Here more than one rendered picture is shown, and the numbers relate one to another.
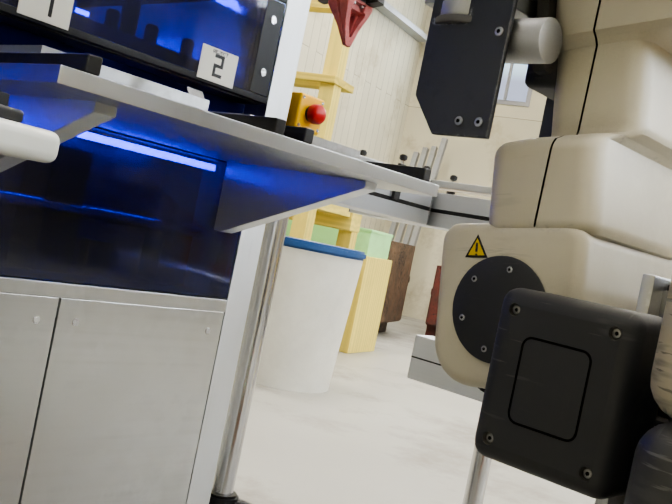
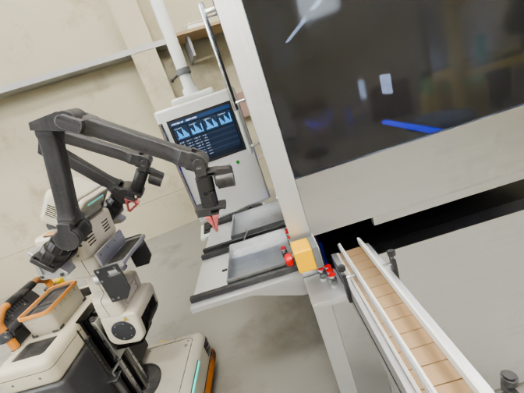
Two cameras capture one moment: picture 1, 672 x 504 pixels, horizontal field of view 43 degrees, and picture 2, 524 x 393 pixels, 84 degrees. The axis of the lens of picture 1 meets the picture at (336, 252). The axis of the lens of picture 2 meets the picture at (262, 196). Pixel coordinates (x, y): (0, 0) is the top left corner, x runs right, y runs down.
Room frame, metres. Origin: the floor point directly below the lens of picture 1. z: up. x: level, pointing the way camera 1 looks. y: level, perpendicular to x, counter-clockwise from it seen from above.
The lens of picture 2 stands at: (2.29, -0.39, 1.47)
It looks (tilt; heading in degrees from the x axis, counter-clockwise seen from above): 19 degrees down; 142
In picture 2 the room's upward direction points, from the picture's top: 19 degrees counter-clockwise
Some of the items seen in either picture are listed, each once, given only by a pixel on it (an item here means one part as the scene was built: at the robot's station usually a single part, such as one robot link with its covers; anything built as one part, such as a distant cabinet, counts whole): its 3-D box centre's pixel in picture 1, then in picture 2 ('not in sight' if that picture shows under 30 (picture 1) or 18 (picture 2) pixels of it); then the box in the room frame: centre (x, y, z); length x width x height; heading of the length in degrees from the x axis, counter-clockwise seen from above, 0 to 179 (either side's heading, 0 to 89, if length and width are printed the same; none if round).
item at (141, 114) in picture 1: (181, 133); (254, 242); (1.30, 0.27, 0.87); 0.70 x 0.48 x 0.02; 139
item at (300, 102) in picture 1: (298, 113); (306, 254); (1.74, 0.13, 0.99); 0.08 x 0.07 x 0.07; 49
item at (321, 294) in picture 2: not in sight; (330, 287); (1.78, 0.15, 0.87); 0.14 x 0.13 x 0.02; 49
